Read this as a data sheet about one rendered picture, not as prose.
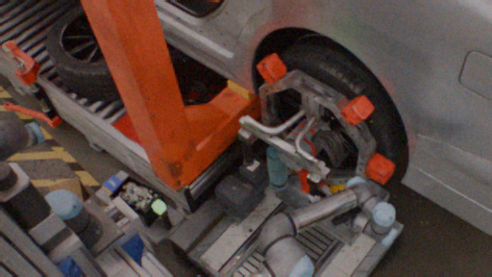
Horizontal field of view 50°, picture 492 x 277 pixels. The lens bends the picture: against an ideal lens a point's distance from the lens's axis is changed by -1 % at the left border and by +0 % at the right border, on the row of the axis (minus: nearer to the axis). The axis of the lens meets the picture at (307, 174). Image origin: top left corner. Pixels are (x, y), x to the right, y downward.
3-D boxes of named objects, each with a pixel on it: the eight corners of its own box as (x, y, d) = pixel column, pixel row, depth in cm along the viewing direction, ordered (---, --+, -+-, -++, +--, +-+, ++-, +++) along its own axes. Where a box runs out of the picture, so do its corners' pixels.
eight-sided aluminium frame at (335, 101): (367, 194, 235) (382, 114, 190) (359, 205, 232) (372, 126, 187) (273, 136, 253) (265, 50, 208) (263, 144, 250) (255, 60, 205)
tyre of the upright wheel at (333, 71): (374, 10, 193) (272, 38, 244) (336, 45, 182) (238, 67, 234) (445, 149, 221) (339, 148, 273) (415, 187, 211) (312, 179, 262)
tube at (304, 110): (309, 114, 209) (309, 96, 200) (278, 145, 200) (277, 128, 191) (275, 94, 214) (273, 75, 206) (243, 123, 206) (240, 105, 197)
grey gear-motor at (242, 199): (294, 186, 296) (292, 148, 267) (244, 239, 278) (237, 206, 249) (269, 169, 302) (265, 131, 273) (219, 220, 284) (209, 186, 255)
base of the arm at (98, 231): (76, 259, 191) (65, 246, 183) (53, 233, 197) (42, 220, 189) (110, 232, 197) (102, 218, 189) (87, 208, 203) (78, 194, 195)
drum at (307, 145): (332, 144, 225) (334, 123, 213) (302, 178, 216) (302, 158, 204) (307, 129, 230) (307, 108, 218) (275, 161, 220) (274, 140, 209)
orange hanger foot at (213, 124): (274, 105, 272) (270, 55, 243) (203, 171, 248) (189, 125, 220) (249, 89, 277) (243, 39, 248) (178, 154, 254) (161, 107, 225)
